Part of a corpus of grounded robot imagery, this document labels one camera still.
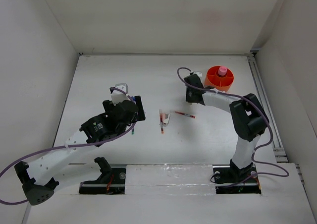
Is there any pink capped glue stick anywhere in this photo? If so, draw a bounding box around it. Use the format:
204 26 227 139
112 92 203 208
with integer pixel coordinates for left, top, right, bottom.
217 66 228 77

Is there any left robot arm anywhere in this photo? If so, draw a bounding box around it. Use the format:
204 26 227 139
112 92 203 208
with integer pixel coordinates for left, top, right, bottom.
14 94 146 206

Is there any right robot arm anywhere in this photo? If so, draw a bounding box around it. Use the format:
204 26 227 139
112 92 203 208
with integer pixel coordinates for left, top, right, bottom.
184 73 267 184

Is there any orange gel pen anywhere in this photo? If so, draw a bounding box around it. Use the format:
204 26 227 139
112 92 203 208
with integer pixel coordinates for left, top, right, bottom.
159 109 165 134

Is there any red gel pen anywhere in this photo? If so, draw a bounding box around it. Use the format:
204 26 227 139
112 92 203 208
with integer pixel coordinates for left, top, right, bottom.
174 111 196 119

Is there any orange round organizer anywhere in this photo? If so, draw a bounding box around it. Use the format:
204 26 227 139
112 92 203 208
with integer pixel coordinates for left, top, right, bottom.
204 66 234 92

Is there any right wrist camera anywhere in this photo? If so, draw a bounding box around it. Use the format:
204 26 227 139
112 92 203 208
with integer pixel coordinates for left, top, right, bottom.
192 71 203 82

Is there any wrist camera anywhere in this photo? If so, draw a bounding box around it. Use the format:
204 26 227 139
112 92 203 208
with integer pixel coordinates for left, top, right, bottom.
110 83 129 105
192 71 203 82

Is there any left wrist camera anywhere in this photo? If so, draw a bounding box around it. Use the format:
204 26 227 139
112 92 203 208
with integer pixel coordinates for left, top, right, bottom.
110 83 129 105

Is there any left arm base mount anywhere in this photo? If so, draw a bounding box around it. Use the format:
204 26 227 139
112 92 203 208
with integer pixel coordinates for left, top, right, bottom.
79 157 126 195

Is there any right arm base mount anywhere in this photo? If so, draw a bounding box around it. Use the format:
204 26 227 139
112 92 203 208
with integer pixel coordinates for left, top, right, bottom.
210 165 262 194

